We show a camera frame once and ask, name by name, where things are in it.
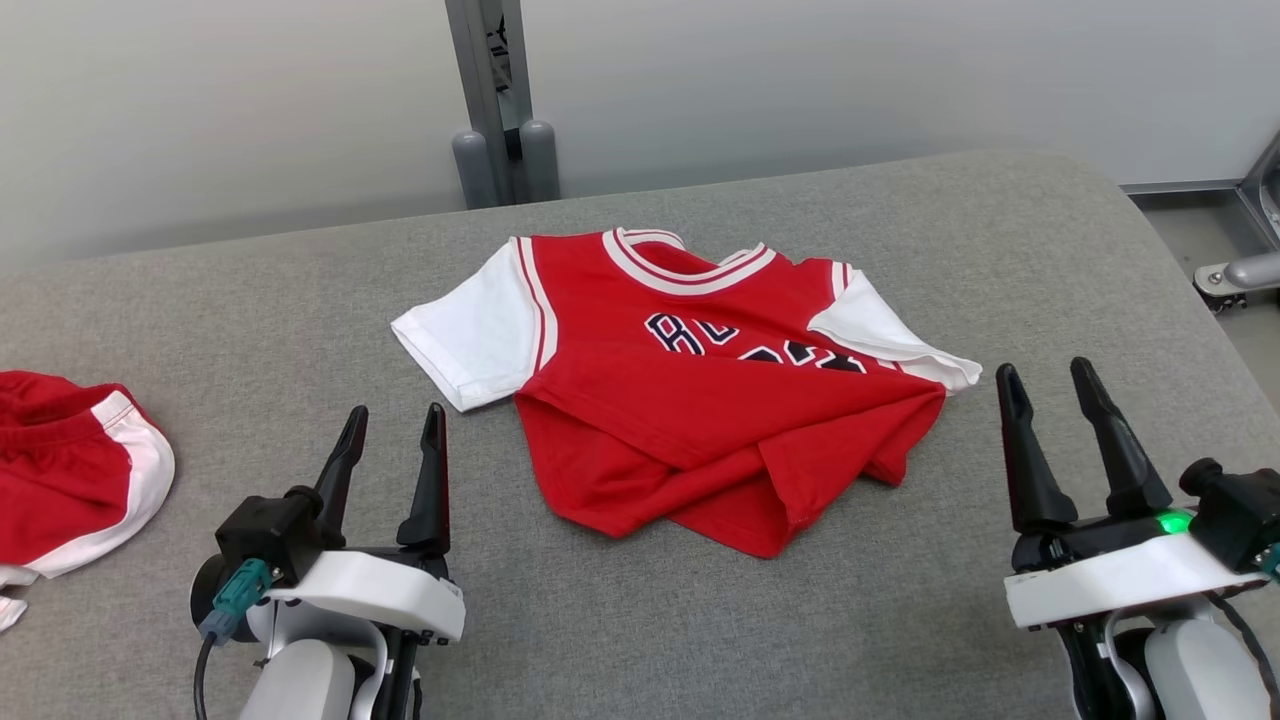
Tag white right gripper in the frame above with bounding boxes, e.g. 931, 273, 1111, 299
996, 357, 1269, 631

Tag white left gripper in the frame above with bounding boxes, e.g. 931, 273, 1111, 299
262, 403, 467, 646

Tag red and white basketball jersey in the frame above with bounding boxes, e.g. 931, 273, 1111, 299
390, 227, 983, 559

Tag red shorts with white stripe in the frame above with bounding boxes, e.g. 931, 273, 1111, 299
0, 370, 177, 633

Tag teal left camera plug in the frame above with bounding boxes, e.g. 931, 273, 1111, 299
198, 558, 273, 643

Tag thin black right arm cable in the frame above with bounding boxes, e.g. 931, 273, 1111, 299
1205, 592, 1280, 720

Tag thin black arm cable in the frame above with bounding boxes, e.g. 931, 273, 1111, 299
192, 635, 217, 720
1205, 592, 1280, 720

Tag grey metal frame leg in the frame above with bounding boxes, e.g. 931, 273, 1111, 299
1193, 130, 1280, 313

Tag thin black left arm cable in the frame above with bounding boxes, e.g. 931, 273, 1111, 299
192, 635, 217, 720

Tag grey cylindrical post foot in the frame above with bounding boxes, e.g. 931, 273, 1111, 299
452, 130, 498, 210
519, 120, 561, 203

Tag grey metal partition post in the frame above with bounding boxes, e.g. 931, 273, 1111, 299
445, 0, 533, 206

